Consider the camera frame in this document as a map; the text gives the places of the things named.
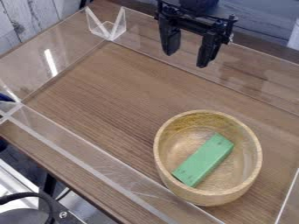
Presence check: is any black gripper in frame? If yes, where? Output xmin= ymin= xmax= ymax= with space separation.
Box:
xmin=155 ymin=0 xmax=239 ymax=68

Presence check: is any green rectangular block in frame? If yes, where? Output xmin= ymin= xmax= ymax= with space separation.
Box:
xmin=172 ymin=133 xmax=235 ymax=187

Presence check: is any brown wooden bowl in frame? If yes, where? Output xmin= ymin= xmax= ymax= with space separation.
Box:
xmin=153 ymin=109 xmax=263 ymax=207

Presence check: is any blue object at left edge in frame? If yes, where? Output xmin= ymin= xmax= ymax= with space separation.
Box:
xmin=0 ymin=93 xmax=15 ymax=102

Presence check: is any black table leg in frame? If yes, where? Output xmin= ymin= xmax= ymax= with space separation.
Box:
xmin=43 ymin=174 xmax=57 ymax=196

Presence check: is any clear acrylic enclosure wall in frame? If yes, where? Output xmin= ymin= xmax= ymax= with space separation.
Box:
xmin=0 ymin=2 xmax=299 ymax=224

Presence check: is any black cable on floor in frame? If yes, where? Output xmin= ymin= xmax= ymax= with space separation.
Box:
xmin=0 ymin=192 xmax=60 ymax=224

